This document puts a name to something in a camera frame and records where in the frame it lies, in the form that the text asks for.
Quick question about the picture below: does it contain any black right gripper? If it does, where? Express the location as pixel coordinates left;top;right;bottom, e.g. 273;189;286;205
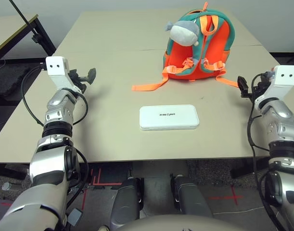
237;76;268;102

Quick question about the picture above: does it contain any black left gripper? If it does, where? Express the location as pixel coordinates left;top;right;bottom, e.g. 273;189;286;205
69;68;97;94

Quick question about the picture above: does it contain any orange and teal backpack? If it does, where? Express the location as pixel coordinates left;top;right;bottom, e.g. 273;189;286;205
131;1;239;92

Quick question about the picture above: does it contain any grey plush dolphin keychain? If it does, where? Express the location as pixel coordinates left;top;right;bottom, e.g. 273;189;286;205
164;19;201;47

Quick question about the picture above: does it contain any white pencil case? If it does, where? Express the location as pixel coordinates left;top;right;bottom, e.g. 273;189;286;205
139;104;200;131

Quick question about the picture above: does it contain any black pole with clamp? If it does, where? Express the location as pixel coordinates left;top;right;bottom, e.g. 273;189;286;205
8;0;43;44

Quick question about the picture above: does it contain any black foam floor mat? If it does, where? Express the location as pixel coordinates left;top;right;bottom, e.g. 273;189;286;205
0;64;34;99

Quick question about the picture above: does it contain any black framed side table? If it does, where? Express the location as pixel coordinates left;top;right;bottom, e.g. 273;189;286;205
0;13;57;64

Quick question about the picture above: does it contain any grey right robot leg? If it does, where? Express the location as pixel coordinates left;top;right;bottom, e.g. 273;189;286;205
170;174;214;217

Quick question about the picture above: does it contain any grey robot leg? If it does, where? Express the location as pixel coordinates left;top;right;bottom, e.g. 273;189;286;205
170;174;214;217
110;177;144;228

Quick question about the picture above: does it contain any grey left robot leg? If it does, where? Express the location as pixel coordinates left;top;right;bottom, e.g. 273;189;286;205
110;177;144;228

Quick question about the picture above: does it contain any grey floor pedal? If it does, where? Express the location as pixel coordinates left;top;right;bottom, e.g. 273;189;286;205
67;208;84;226

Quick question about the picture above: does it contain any beige robot torso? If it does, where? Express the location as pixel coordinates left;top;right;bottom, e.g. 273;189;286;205
115;215;256;231

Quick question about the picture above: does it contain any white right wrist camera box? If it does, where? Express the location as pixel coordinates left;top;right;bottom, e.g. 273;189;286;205
254;64;294;109

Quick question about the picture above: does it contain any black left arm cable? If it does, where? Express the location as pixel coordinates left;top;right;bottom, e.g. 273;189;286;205
21;66;89;127

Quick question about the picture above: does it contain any white floor cable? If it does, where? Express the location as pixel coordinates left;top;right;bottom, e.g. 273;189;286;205
213;206;265;215

